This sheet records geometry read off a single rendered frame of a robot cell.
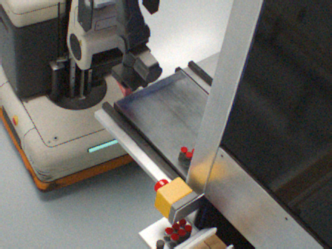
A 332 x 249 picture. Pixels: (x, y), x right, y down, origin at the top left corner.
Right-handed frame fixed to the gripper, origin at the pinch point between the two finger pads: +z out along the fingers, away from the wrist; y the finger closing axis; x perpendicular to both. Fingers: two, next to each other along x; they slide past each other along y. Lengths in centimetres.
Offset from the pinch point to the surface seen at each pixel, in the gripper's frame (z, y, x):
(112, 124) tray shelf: 2.2, 5.4, -9.3
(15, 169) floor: 91, -54, -11
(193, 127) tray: 1.8, 19.1, 10.1
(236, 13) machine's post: -65, 39, -12
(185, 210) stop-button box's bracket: -10.4, 45.1, -17.7
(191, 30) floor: 92, -86, 122
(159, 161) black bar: -0.1, 24.7, -7.5
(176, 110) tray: 1.9, 11.3, 10.4
